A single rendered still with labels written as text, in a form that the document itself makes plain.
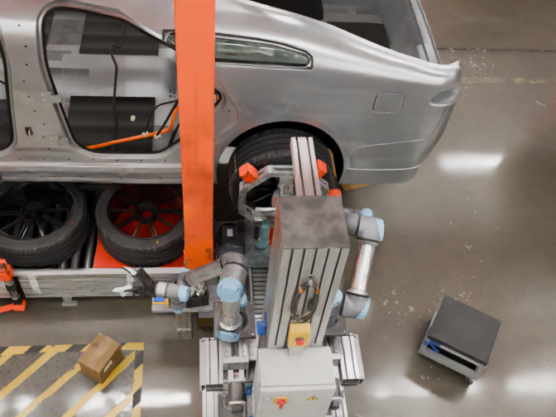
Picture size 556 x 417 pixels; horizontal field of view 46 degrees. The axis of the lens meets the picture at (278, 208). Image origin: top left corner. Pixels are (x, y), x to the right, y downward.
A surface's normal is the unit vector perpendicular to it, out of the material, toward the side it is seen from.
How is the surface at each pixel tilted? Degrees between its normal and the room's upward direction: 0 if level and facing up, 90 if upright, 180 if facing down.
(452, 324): 0
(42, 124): 89
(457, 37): 0
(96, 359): 0
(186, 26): 90
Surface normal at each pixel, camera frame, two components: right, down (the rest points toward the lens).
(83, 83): 0.11, 0.29
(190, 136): 0.07, 0.79
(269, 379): 0.08, -0.62
